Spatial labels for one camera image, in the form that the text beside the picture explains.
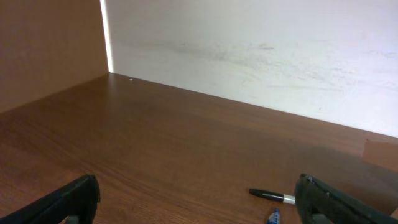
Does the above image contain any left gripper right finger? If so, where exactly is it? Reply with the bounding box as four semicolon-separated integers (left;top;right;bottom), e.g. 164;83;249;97
295;174;397;224

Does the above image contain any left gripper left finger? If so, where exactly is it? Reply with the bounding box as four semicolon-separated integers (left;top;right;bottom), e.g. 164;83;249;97
1;175;101;224

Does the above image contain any black permanent marker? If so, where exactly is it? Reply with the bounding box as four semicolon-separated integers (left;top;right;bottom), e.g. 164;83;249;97
249;189;295;205

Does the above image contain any blue ballpoint pen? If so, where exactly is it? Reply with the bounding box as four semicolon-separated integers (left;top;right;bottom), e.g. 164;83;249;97
267;208;280;224

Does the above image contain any open cardboard box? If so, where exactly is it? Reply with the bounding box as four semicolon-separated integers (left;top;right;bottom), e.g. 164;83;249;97
362;141;398;172

